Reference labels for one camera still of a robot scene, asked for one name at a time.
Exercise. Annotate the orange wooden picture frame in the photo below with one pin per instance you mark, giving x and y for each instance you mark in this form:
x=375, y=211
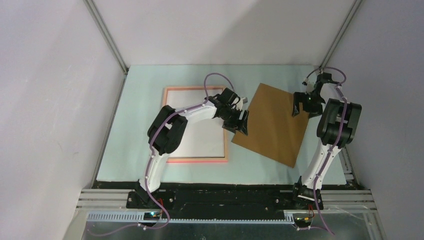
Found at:
x=195, y=160

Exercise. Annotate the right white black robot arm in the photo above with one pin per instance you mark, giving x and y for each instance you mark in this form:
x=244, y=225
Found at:
x=337, y=126

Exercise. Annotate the aluminium front rail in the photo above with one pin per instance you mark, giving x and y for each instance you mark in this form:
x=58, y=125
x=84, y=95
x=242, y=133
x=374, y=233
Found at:
x=111, y=206

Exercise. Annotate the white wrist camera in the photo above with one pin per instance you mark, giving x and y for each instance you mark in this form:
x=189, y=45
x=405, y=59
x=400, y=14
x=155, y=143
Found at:
x=241, y=101
x=309, y=86

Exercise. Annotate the brown backing board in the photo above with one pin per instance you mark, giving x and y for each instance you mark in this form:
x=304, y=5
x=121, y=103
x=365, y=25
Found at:
x=272, y=130

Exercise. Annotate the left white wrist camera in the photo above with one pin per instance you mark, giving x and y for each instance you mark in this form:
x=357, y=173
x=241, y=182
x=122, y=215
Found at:
x=241, y=101

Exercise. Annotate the building and sky photo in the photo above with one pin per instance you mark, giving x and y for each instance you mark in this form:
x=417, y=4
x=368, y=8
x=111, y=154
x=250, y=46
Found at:
x=198, y=132

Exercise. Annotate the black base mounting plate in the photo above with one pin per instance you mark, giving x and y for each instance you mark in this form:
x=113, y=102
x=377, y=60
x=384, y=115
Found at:
x=207, y=194

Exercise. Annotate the left aluminium corner post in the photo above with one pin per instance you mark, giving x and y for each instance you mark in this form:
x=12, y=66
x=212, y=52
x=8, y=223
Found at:
x=106, y=34

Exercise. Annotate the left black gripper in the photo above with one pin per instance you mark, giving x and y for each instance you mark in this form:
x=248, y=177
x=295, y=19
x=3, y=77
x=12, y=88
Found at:
x=240, y=125

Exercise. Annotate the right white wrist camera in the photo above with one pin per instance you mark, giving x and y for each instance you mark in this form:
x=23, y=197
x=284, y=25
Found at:
x=309, y=86

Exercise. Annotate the right aluminium corner post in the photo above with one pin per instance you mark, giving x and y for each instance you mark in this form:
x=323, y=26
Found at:
x=355, y=7

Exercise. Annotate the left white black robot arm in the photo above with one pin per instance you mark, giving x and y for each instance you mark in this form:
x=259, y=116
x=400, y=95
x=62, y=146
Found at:
x=167, y=130

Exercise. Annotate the aluminium corner post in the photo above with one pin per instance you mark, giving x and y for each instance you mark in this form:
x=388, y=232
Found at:
x=355, y=7
x=106, y=34

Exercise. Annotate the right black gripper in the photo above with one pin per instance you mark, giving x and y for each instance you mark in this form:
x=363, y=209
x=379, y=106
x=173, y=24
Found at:
x=300, y=97

